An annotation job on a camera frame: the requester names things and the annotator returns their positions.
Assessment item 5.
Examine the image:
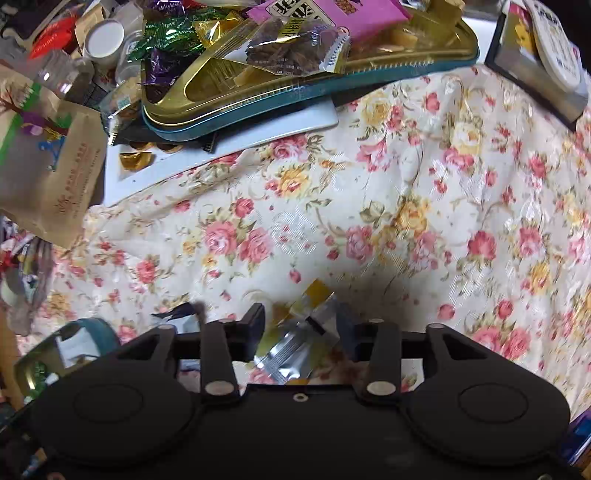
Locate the full gold teal tray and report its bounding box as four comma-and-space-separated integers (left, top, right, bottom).
138, 1, 479, 142

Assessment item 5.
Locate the white remote control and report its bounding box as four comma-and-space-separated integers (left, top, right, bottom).
525, 0, 581, 92

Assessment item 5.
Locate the green and white snack packet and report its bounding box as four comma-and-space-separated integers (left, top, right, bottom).
151, 302, 200, 334

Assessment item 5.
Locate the white board under tray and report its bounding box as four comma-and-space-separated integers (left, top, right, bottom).
102, 97, 338, 206

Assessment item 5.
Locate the silver yellow snack packet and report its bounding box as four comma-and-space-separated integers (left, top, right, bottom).
253, 280, 339, 385

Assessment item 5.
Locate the white lidded jar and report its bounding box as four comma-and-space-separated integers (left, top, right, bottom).
83, 19, 125, 69

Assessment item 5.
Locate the floral tablecloth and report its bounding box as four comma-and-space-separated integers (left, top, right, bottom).
17, 66, 590, 413

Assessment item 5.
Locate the brown paper bag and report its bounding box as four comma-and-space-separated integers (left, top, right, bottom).
0, 66, 107, 248

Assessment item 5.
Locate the pink snack package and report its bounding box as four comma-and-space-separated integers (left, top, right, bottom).
247, 0, 411, 40

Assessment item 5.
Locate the black framed book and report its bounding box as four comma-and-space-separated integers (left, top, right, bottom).
485, 1, 589, 131

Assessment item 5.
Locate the empty gold teal tray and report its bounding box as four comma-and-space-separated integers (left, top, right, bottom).
14, 318, 121, 404

